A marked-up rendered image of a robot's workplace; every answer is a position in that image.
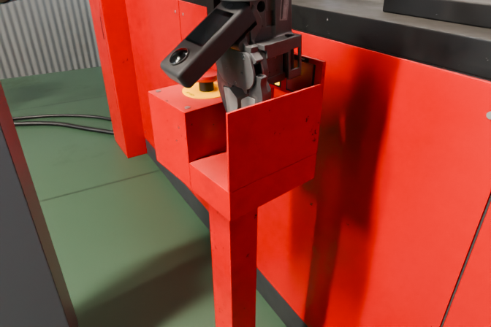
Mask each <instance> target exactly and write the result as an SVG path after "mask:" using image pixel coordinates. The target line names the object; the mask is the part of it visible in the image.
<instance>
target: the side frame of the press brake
mask: <svg viewBox="0 0 491 327"><path fill-rule="evenodd" d="M89 3H90V7H91V14H92V18H93V23H94V30H95V35H96V41H97V46H98V50H99V57H100V61H101V66H102V73H103V78H104V85H105V89H106V93H107V100H108V104H109V109H110V117H111V121H112V125H113V132H114V136H115V140H116V142H117V143H118V145H119V146H120V148H121V149H122V151H123V152H124V153H125V155H126V156H127V158H132V157H135V156H138V155H142V154H146V153H147V148H146V143H145V137H144V131H143V126H142V116H141V111H140V101H139V96H138V90H137V81H136V75H135V70H134V60H133V55H132V45H131V40H130V35H129V25H128V20H127V14H126V5H125V0H89Z"/></svg>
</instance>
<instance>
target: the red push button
mask: <svg viewBox="0 0 491 327"><path fill-rule="evenodd" d="M216 80H217V71H215V70H213V69H208V70H207V71H206V72H205V74H204V75H203V76H202V77H201V78H200V79H199V80H198V81H197V82H199V91H202V92H211V91H213V90H214V87H213V82H214V81H216Z"/></svg>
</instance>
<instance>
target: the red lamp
mask: <svg viewBox="0 0 491 327"><path fill-rule="evenodd" d="M296 67H298V60H295V59H294V68H296ZM312 79H313V64H309V63H306V62H303V61H302V66H301V75H300V76H297V77H294V78H292V79H290V80H287V88H288V89H289V90H292V91H298V90H301V89H304V88H308V87H311V86H312Z"/></svg>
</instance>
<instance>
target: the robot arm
mask: <svg viewBox="0 0 491 327"><path fill-rule="evenodd" d="M11 1H17V0H0V4H6V3H9V2H11ZM297 47H298V67H296V68H294V49H295V48H297ZM214 63H216V68H217V83H218V89H219V93H220V95H221V99H222V101H223V104H224V108H225V110H226V112H231V111H233V110H236V109H240V108H243V107H247V106H250V105H252V104H256V103H259V102H262V101H266V100H268V99H271V96H272V91H271V88H270V85H269V84H270V83H272V84H275V83H277V82H280V81H282V80H285V78H287V79H288V80H290V79H292V78H294V77H297V76H300V75H301V66H302V34H296V33H293V32H292V0H222V2H221V3H220V4H219V5H218V6H217V7H216V8H215V9H214V10H213V11H212V12H211V13H210V14H209V15H208V16H207V17H206V18H205V19H204V20H203V21H202V22H201V23H200V24H199V25H198V26H197V27H196V28H195V29H194V30H193V31H192V32H191V33H190V34H189V35H188V36H187V37H186V38H185V39H184V40H183V41H182V42H181V43H180V44H179V45H178V46H177V47H176V48H175V49H174V50H173V51H172V52H171V53H170V54H169V55H168V56H167V57H166V58H165V59H164V60H163V61H162V62H161V63H160V67H161V69H162V70H163V71H164V73H165V74H166V75H167V76H168V77H169V78H170V79H172V80H174V81H176V82H177V83H179V84H180V85H182V86H183V87H185V88H191V87H192V86H193V85H194V84H195V83H196V82H197V81H198V80H199V79H200V78H201V77H202V76H203V75H204V74H205V72H206V71H207V70H208V69H209V68H210V67H211V66H212V65H213V64H214Z"/></svg>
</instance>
